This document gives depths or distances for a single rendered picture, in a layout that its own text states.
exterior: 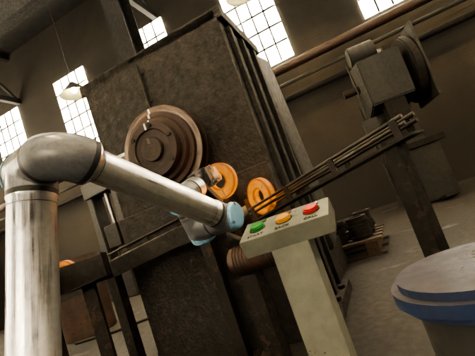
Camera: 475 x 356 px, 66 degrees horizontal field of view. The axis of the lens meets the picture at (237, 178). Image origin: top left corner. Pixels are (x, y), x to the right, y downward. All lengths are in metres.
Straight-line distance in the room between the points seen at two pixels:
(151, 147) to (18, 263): 1.06
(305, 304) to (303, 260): 0.10
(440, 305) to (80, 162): 0.75
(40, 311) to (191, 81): 1.47
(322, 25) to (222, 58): 6.45
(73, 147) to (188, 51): 1.34
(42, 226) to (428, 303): 0.80
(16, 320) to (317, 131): 7.29
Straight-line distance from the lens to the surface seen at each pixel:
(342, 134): 7.79
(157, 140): 1.84
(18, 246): 0.95
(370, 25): 7.48
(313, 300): 0.94
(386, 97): 5.78
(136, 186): 0.97
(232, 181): 1.52
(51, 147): 0.91
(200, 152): 1.82
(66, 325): 4.69
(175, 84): 2.12
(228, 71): 1.99
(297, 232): 0.90
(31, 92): 12.35
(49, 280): 0.95
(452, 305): 0.64
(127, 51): 5.52
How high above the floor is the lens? 0.63
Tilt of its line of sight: 7 degrees up
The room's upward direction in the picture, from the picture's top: 20 degrees counter-clockwise
